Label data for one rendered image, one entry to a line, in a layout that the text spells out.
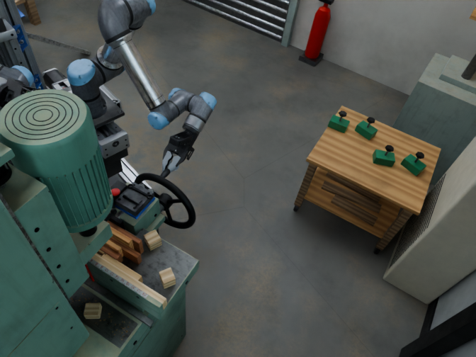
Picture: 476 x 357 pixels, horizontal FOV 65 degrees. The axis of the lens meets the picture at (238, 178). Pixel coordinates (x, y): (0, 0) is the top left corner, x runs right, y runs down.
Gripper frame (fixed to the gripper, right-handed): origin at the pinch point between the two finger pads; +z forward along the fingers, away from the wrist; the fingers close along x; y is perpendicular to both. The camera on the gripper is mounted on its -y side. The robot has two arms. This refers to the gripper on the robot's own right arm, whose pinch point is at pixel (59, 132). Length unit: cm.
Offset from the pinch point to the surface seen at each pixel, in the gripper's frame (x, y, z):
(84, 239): 7.2, -26.2, 13.7
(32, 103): -19.2, 8.6, 8.0
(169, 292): 23, -35, 38
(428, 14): 255, 154, 70
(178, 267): 29, -29, 35
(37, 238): -18.2, -16.9, 19.3
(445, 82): 192, 94, 98
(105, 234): 13.2, -24.5, 15.8
